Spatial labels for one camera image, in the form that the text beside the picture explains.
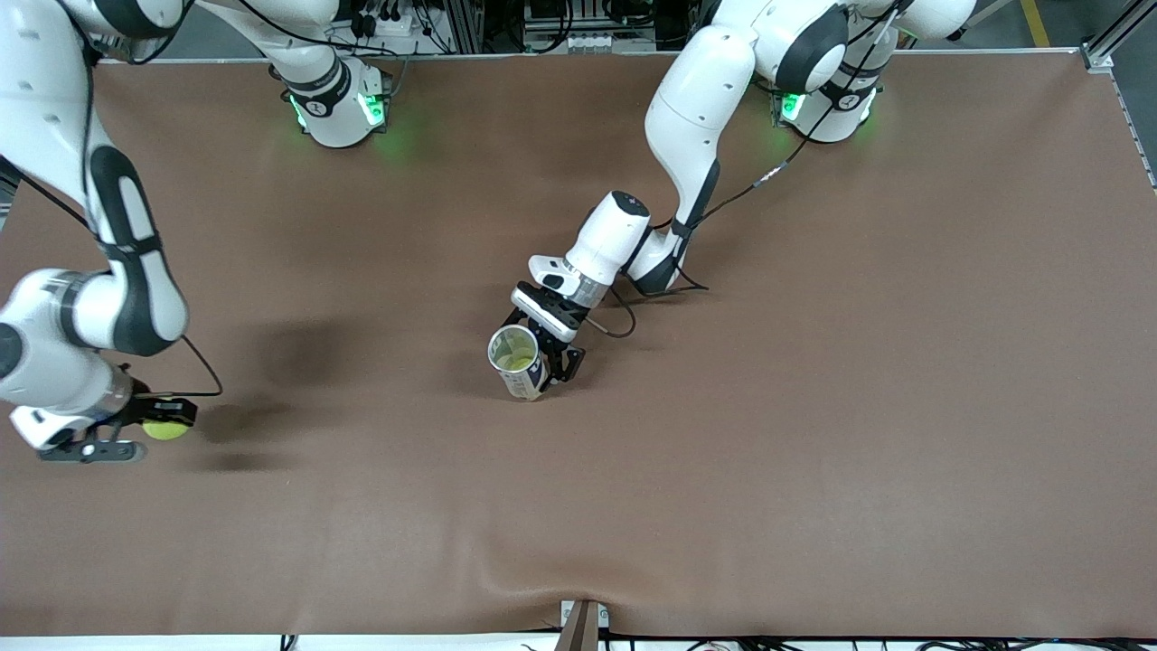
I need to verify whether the metal table clamp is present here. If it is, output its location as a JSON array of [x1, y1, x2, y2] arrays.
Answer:
[[559, 599, 610, 651]]

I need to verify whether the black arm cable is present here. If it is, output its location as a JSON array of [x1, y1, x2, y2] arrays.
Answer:
[[588, 18, 896, 340], [0, 0, 224, 399]]

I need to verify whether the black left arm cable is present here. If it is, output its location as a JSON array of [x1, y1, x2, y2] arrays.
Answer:
[[588, 18, 896, 340]]

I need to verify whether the white connector block row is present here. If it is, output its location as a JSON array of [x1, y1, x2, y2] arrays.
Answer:
[[524, 33, 656, 53]]

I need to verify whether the brown table mat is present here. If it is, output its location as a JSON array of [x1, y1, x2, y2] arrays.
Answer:
[[0, 50, 1157, 638]]

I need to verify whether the white power strip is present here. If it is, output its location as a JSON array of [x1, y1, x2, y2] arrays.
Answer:
[[348, 0, 417, 37]]

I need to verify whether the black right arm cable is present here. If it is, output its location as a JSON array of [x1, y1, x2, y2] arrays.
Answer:
[[0, 0, 224, 399]]

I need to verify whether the clear tennis ball can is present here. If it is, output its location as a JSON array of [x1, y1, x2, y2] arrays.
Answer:
[[487, 325, 549, 401]]

